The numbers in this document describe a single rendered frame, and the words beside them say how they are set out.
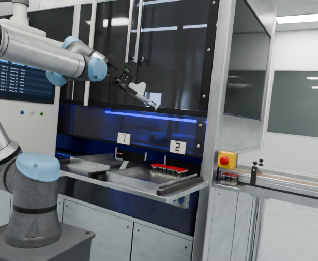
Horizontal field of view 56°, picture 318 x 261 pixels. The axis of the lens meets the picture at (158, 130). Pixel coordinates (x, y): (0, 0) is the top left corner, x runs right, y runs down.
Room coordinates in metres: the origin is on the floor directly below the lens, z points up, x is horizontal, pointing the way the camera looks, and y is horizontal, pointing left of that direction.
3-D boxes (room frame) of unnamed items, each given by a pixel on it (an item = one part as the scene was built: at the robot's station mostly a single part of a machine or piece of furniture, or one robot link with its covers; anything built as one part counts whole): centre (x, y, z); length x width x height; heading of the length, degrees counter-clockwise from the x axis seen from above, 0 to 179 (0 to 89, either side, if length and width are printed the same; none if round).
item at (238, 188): (1.41, -0.37, 0.87); 0.14 x 0.13 x 0.02; 149
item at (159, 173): (1.40, -0.06, 0.90); 0.18 x 0.02 x 0.05; 59
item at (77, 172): (1.43, 0.12, 0.87); 0.70 x 0.48 x 0.02; 59
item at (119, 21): (1.76, 0.35, 1.51); 0.47 x 0.01 x 0.59; 59
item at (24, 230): (0.83, 0.33, 0.84); 0.15 x 0.15 x 0.10
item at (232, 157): (1.38, -0.33, 1.00); 0.08 x 0.07 x 0.07; 149
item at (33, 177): (0.84, 0.33, 0.96); 0.13 x 0.12 x 0.14; 58
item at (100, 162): (1.58, 0.24, 0.90); 0.34 x 0.26 x 0.04; 149
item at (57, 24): (2.04, 0.81, 1.51); 0.49 x 0.01 x 0.59; 59
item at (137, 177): (1.30, 0.00, 0.90); 0.34 x 0.26 x 0.04; 149
